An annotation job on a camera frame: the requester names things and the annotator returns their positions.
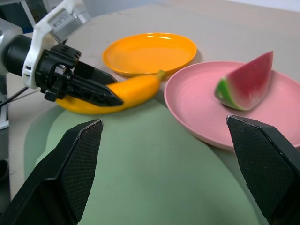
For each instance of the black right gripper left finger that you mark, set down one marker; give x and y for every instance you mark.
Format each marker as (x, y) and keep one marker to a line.
(70, 168)

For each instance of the yellow banana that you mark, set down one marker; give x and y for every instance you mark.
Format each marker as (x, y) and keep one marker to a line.
(138, 89)

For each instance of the orange plate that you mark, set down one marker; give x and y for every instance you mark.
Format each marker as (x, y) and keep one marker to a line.
(150, 55)

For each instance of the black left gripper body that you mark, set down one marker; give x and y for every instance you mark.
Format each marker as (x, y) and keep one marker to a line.
(48, 68)

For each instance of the red watermelon slice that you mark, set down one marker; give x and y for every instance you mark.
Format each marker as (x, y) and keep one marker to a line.
(248, 82)

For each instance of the green plate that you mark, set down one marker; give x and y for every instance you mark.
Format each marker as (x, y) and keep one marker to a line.
(152, 168)

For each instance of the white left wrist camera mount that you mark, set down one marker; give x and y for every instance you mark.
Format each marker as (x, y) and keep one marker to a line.
(38, 35)

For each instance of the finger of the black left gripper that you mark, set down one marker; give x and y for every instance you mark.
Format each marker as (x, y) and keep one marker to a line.
(96, 75)
(93, 92)

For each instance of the grey metal frame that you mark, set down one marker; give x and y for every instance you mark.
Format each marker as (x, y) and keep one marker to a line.
(25, 9)

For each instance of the pink plate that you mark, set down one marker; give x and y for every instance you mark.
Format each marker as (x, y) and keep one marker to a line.
(192, 100)

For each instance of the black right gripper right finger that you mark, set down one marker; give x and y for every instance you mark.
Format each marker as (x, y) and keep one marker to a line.
(264, 164)

